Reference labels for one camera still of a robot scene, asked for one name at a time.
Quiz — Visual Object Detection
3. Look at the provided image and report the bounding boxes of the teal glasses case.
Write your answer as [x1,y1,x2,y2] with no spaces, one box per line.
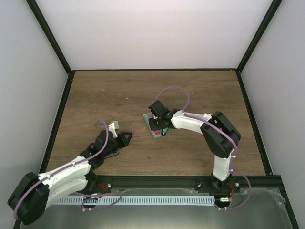
[142,112,171,139]

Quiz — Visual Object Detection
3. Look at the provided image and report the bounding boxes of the red transparent sunglasses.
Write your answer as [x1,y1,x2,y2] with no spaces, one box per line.
[148,113,161,137]

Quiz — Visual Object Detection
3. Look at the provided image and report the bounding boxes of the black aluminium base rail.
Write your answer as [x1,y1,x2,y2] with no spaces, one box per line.
[97,175,284,194]

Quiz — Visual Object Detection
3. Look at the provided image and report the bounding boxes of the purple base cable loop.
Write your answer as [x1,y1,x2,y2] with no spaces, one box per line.
[81,192,122,212]

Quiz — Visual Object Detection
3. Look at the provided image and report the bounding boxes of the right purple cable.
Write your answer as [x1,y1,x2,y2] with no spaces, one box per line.
[155,86,251,210]

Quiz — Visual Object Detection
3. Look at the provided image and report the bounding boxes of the black enclosure frame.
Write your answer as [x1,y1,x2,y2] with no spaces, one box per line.
[13,0,298,229]

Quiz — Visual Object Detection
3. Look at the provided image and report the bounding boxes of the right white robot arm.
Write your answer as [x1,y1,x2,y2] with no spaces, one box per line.
[148,100,241,192]

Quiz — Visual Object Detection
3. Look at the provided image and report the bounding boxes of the light blue slotted cable duct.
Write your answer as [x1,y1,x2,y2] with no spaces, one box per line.
[55,196,215,206]

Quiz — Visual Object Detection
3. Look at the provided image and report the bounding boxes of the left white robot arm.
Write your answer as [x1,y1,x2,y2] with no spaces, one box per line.
[8,130,133,225]

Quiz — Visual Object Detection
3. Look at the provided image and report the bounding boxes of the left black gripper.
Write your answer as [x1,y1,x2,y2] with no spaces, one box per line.
[103,132,133,158]

